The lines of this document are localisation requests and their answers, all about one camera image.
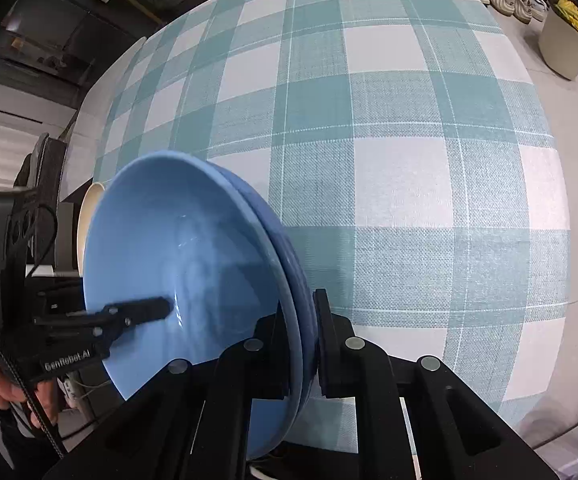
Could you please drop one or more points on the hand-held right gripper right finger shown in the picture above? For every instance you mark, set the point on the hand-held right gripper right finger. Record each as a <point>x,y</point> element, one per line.
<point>325,350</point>

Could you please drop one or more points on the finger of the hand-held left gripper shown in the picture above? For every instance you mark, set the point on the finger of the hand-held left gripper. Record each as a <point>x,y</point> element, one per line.
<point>139,310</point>

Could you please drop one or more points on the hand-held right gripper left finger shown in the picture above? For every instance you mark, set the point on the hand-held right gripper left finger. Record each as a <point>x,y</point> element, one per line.
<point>269,355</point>

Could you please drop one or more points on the blue bowl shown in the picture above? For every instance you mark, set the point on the blue bowl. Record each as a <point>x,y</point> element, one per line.
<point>304,320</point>
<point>169,240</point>

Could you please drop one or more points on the cream yellow plate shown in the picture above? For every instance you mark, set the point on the cream yellow plate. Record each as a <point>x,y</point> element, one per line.
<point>86,225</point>

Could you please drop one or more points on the teal checkered tablecloth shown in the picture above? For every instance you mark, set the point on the teal checkered tablecloth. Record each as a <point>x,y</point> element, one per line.
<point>394,110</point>

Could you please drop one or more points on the beige trash bin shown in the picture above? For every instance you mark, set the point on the beige trash bin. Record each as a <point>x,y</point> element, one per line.
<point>564,55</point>

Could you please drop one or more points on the yellow plastic bag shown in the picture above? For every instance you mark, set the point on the yellow plastic bag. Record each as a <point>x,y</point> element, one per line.
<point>574,15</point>

